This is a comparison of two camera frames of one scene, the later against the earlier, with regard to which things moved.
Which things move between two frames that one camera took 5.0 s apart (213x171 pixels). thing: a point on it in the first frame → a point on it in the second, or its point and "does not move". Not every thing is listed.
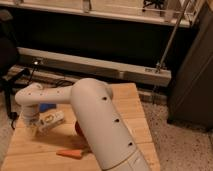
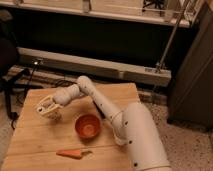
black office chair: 9,61 does not move
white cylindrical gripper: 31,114 → 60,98
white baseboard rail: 94,68 does not move
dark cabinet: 191,89 does not move
